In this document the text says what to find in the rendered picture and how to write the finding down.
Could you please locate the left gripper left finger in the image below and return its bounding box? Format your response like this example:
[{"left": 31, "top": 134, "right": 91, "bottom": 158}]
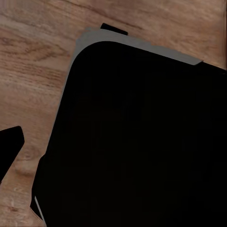
[{"left": 0, "top": 126, "right": 25, "bottom": 183}]

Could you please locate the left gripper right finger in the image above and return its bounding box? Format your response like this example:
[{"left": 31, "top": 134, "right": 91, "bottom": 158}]
[{"left": 212, "top": 126, "right": 227, "bottom": 164}]

